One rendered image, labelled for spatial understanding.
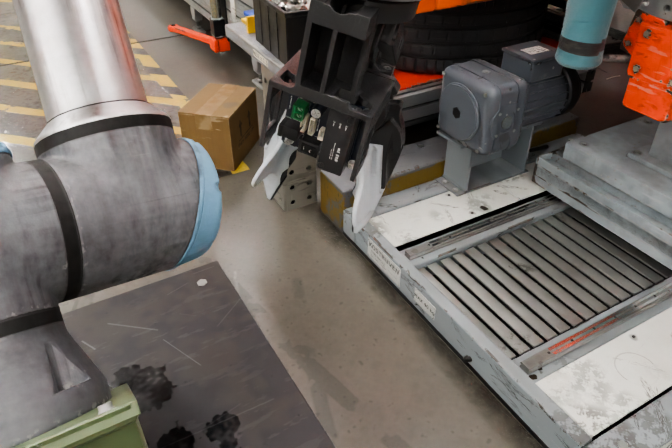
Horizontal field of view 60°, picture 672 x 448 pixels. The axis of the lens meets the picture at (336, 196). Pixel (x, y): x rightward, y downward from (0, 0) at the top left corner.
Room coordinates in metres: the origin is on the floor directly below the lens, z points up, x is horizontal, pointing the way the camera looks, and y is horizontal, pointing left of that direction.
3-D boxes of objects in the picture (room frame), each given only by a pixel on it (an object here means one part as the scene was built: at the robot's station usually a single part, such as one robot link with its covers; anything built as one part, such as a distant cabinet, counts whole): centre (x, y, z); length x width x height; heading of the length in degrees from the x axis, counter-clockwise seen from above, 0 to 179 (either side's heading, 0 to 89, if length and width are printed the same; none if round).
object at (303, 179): (1.34, 0.12, 0.21); 0.10 x 0.10 x 0.42; 30
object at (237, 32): (1.31, 0.10, 0.44); 0.43 x 0.17 x 0.03; 30
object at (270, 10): (1.28, 0.08, 0.51); 0.20 x 0.14 x 0.13; 26
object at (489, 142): (1.32, -0.46, 0.26); 0.42 x 0.18 x 0.35; 120
